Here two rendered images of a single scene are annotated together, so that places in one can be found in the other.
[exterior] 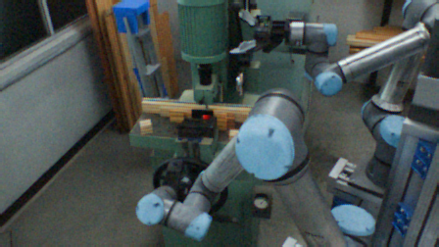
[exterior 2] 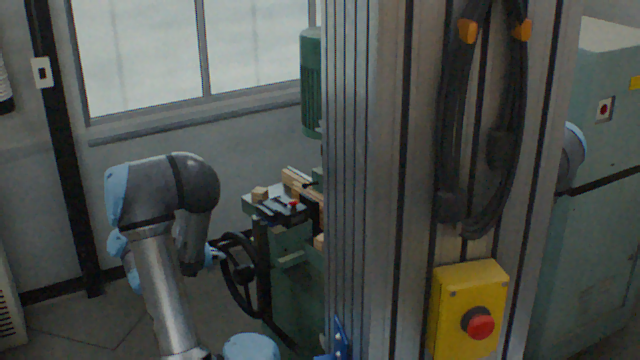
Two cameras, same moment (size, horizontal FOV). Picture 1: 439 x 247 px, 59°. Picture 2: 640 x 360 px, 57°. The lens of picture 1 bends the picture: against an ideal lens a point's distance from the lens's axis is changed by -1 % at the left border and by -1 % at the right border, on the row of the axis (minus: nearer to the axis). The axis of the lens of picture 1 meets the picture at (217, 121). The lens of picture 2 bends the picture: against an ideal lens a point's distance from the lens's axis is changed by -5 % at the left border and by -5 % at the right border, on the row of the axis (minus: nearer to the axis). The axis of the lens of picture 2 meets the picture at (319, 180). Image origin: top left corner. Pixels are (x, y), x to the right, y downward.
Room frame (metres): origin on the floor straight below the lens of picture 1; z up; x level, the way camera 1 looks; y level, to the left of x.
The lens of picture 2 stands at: (0.08, -1.09, 1.91)
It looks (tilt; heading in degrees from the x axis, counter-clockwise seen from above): 27 degrees down; 41
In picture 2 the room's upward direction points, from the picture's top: 1 degrees counter-clockwise
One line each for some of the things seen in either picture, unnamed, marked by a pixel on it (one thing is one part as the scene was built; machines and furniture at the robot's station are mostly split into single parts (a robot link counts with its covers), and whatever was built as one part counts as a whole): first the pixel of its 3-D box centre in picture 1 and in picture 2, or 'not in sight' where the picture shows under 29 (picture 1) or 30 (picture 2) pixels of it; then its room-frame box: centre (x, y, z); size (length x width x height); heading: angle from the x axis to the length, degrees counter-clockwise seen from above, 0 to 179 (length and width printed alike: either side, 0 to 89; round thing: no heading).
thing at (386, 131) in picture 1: (394, 138); not in sight; (1.12, -0.63, 0.98); 0.13 x 0.12 x 0.14; 1
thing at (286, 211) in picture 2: (197, 126); (281, 210); (1.23, 0.08, 0.99); 0.13 x 0.11 x 0.06; 78
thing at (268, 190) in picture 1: (263, 202); not in sight; (1.23, -0.19, 0.58); 0.12 x 0.08 x 0.08; 168
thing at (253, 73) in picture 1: (249, 75); not in sight; (1.57, -0.15, 1.02); 0.09 x 0.07 x 0.12; 78
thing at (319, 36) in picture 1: (319, 35); not in sight; (1.23, -0.35, 1.33); 0.11 x 0.08 x 0.09; 78
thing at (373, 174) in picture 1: (388, 165); not in sight; (1.11, -0.63, 0.87); 0.15 x 0.15 x 0.10
